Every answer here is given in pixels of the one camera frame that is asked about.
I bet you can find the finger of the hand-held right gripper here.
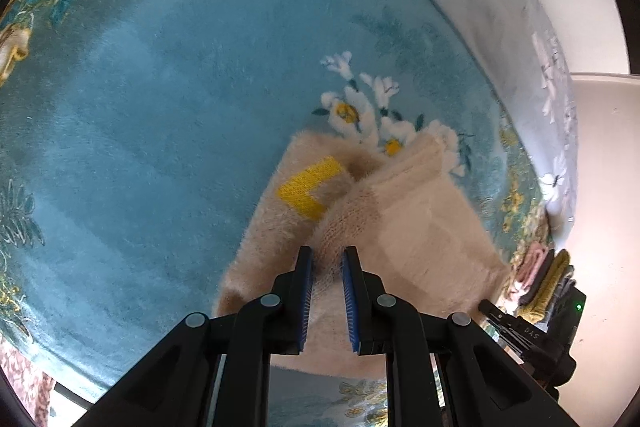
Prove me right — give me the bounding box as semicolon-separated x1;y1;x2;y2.
478;299;547;360

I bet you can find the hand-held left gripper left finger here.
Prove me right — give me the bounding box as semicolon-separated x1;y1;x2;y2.
97;246;317;427

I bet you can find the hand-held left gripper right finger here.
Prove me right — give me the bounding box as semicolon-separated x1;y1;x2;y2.
341;246;581;427

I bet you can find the beige fuzzy sweater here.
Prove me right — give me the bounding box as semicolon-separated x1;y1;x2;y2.
211;121;512;379

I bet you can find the stack of folded clothes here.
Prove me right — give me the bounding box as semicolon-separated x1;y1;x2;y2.
515;249;572;323

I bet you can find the dark grey folded cloth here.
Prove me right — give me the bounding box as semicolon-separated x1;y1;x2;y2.
520;249;558;305

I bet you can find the pink folded cloth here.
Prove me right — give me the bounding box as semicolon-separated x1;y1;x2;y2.
510;241;551;295

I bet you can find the teal floral blanket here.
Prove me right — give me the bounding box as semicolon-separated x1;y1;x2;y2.
0;0;557;427

